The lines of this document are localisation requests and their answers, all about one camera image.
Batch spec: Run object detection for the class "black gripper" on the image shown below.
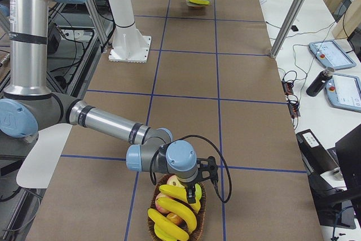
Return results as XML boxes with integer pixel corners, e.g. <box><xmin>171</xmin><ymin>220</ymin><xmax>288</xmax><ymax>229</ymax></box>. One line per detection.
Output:
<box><xmin>184</xmin><ymin>177</ymin><xmax>204</xmax><ymax>204</ymax></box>

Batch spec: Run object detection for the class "yellow banana top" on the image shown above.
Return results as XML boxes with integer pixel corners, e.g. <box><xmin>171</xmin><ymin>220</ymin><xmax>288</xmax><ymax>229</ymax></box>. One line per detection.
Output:
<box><xmin>159</xmin><ymin>185</ymin><xmax>201</xmax><ymax>213</ymax></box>

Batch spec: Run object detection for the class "yellow banana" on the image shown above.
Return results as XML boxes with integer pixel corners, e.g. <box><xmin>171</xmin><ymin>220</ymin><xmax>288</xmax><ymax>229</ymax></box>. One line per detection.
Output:
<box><xmin>187</xmin><ymin>0</ymin><xmax>210</xmax><ymax>6</ymax></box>
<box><xmin>147</xmin><ymin>208</ymin><xmax>189</xmax><ymax>241</ymax></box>
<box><xmin>159</xmin><ymin>185</ymin><xmax>201</xmax><ymax>213</ymax></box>
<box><xmin>156</xmin><ymin>198</ymin><xmax>197</xmax><ymax>234</ymax></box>

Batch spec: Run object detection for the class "woven wicker basket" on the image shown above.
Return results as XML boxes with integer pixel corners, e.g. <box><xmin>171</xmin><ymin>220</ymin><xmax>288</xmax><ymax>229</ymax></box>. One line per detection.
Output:
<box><xmin>147</xmin><ymin>174</ymin><xmax>206</xmax><ymax>240</ymax></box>

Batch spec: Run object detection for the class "red peach upper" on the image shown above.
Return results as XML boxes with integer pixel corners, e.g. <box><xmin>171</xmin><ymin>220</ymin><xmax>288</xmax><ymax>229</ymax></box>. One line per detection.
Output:
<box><xmin>166</xmin><ymin>175</ymin><xmax>184</xmax><ymax>189</ymax></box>

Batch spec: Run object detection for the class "red peach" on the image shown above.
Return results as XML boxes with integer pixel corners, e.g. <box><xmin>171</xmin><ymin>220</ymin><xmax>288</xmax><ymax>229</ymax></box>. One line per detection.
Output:
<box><xmin>155</xmin><ymin>192</ymin><xmax>170</xmax><ymax>214</ymax></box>
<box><xmin>166</xmin><ymin>175</ymin><xmax>184</xmax><ymax>189</ymax></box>

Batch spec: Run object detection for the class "red peach middle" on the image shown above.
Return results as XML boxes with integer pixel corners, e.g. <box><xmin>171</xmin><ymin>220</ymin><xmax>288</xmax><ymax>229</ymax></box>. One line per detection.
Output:
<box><xmin>155</xmin><ymin>192</ymin><xmax>170</xmax><ymax>214</ymax></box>

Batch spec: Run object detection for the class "red apple lower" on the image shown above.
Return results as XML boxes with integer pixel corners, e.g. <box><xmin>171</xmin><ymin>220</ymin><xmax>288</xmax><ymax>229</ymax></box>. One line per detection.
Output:
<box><xmin>166</xmin><ymin>212</ymin><xmax>183</xmax><ymax>226</ymax></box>

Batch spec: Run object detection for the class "yellow banana bottom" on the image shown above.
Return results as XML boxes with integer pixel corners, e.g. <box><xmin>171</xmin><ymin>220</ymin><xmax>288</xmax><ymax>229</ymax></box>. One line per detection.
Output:
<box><xmin>147</xmin><ymin>208</ymin><xmax>189</xmax><ymax>241</ymax></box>

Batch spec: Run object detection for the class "black small box device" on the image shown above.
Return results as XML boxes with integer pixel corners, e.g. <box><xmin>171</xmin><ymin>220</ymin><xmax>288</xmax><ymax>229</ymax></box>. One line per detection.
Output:
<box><xmin>291</xmin><ymin>25</ymin><xmax>298</xmax><ymax>32</ymax></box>

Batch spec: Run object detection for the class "black printer box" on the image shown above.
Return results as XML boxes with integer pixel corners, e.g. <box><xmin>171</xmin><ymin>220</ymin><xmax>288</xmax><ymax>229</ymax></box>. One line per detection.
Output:
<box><xmin>296</xmin><ymin>129</ymin><xmax>338</xmax><ymax>174</ymax></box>

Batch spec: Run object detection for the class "teach pendant far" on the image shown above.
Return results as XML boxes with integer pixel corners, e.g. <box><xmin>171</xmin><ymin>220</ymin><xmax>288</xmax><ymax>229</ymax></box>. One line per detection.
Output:
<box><xmin>309</xmin><ymin>40</ymin><xmax>356</xmax><ymax>70</ymax></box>

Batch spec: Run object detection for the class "teach pendant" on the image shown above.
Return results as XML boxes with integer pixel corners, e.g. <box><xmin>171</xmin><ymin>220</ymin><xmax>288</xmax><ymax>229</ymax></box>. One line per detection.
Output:
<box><xmin>325</xmin><ymin>73</ymin><xmax>360</xmax><ymax>112</ymax></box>
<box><xmin>309</xmin><ymin>40</ymin><xmax>356</xmax><ymax>70</ymax></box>

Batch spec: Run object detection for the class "black water bottle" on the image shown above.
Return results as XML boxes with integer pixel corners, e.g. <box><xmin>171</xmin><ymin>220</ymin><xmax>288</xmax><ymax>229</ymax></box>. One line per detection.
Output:
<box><xmin>306</xmin><ymin>67</ymin><xmax>335</xmax><ymax>97</ymax></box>

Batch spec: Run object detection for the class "white chair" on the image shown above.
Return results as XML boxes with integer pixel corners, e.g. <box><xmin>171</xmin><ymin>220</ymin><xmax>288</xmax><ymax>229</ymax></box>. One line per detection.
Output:
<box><xmin>16</xmin><ymin>124</ymin><xmax>72</xmax><ymax>189</ymax></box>

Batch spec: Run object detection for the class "black monitor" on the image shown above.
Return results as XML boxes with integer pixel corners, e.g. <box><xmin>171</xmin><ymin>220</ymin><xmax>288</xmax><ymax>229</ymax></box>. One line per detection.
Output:
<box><xmin>335</xmin><ymin>125</ymin><xmax>360</xmax><ymax>189</ymax></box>

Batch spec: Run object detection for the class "teach pendant near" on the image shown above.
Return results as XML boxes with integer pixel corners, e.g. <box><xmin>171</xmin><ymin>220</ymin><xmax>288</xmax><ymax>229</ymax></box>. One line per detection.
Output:
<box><xmin>325</xmin><ymin>73</ymin><xmax>360</xmax><ymax>112</ymax></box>

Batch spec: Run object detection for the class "aluminium frame post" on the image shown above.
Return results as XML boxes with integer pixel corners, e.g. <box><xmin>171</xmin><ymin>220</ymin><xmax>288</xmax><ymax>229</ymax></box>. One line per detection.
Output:
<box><xmin>270</xmin><ymin>0</ymin><xmax>305</xmax><ymax>59</ymax></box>

